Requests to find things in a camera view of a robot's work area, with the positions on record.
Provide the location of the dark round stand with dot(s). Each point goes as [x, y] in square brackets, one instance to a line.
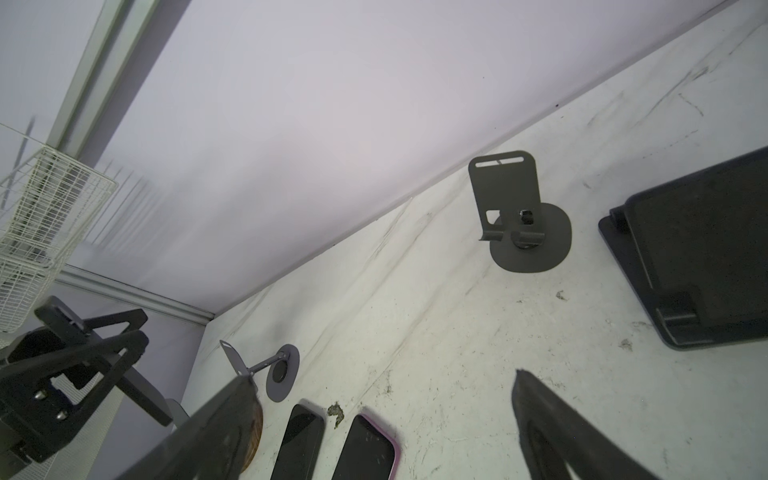
[525, 235]

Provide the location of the grey round phone stand back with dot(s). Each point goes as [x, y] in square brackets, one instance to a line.
[282, 367]

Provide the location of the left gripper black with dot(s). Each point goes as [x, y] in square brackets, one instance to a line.
[54, 378]

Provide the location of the black folding phone stand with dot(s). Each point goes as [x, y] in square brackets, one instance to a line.
[694, 251]

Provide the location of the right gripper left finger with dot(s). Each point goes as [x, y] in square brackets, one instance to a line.
[212, 444]

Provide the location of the phone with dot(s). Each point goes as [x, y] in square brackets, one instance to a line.
[369, 452]
[298, 453]

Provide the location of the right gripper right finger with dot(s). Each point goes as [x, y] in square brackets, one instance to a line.
[558, 443]

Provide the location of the white wire basket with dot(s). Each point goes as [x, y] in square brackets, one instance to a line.
[49, 201]

